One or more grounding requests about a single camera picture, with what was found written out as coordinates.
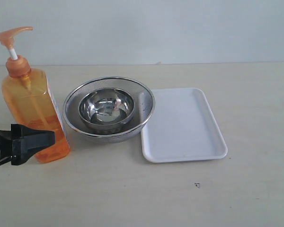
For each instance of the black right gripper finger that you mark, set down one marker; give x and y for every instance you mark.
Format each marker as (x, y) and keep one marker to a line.
(20, 143)

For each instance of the orange pump soap bottle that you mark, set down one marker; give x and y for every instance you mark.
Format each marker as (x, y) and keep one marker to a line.
(27, 94)

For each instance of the small stainless steel bowl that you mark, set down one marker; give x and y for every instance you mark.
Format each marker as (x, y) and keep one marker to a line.
(106, 108)

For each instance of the steel mesh colander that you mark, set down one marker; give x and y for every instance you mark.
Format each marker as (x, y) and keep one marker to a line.
(144, 107)

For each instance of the white rectangular foam tray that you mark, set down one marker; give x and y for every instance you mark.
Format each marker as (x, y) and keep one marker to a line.
(182, 128)

